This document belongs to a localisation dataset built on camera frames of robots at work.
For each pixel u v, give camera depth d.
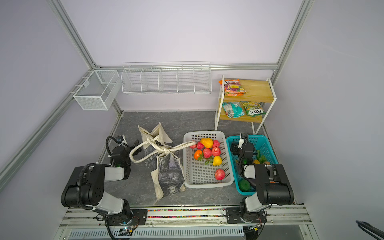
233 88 0.82
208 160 0.91
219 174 0.82
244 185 0.78
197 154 0.89
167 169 0.70
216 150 0.92
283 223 0.73
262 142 0.93
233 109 0.96
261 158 0.89
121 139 0.80
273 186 0.45
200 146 0.95
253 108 0.96
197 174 0.87
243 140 0.80
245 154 0.71
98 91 0.99
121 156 0.70
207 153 0.91
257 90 0.88
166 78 1.00
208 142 0.92
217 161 0.89
